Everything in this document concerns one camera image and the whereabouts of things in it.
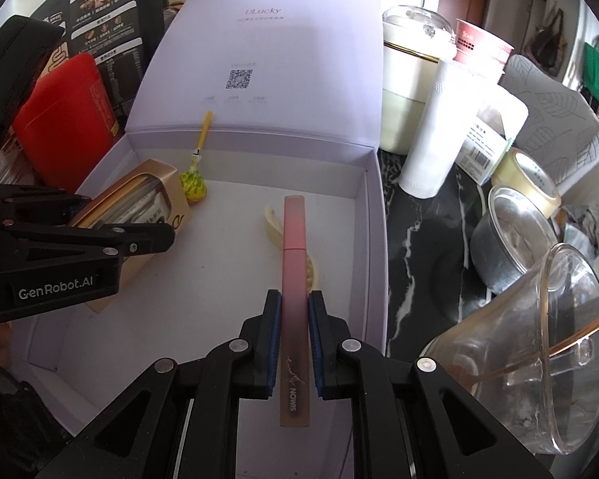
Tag cream lidded jar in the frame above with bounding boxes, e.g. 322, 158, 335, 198
379, 5, 457, 155

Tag pink lipstick tube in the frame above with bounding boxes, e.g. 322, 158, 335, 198
280, 196, 311, 429

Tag grey tape roll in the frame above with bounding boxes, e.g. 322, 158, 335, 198
470, 186, 560, 294

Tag beige tape roll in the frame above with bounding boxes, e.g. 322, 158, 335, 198
490, 147, 562, 218

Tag glass mug with dog print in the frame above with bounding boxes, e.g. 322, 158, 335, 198
422, 243, 599, 456

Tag rose gold stirrer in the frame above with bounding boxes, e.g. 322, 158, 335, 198
472, 309, 599, 385

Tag gold window box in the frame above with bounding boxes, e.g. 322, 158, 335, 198
67, 158, 191, 316

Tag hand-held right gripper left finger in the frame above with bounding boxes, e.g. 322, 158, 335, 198
35, 288, 284, 479

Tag white paper roll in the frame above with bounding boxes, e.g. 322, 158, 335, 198
398, 58, 500, 198

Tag brown hanging bags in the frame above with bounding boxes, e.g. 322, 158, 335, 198
524, 7, 565, 68

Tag green yellow lollipop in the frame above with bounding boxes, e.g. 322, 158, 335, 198
180, 111, 214, 205

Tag cream hair claw clip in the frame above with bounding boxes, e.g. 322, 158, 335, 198
264, 204, 323, 290

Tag lavender gift box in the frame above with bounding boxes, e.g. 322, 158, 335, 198
12, 0, 390, 377

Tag stack of pink paper cups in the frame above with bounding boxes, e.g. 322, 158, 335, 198
453, 18, 515, 85

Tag white carton with barcode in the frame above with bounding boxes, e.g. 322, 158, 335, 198
454, 92, 529, 185

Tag black printed bag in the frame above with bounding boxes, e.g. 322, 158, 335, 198
30, 0, 165, 135

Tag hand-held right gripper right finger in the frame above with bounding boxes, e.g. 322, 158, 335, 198
307, 290, 555, 479

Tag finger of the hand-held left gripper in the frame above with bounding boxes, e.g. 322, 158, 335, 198
0, 222, 177, 266
0, 184, 91, 225

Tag pile of plastic bags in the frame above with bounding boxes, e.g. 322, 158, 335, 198
561, 202, 599, 255

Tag red canister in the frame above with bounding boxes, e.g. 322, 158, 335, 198
12, 53, 118, 193

